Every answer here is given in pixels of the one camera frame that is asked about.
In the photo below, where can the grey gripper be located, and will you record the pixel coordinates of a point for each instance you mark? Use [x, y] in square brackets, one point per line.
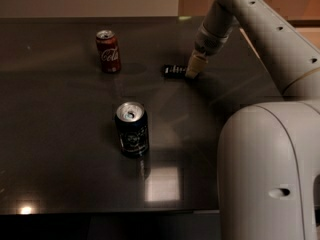
[208, 44]

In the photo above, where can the black RXBAR chocolate bar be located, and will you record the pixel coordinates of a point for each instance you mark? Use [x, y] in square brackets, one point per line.
[174, 71]

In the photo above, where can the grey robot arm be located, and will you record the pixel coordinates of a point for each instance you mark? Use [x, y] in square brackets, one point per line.
[268, 158]

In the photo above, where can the blue Pepsi can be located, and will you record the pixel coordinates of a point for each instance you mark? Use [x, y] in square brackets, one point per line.
[132, 125]

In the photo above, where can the red Coca-Cola can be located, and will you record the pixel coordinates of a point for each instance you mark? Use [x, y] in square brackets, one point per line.
[108, 50]

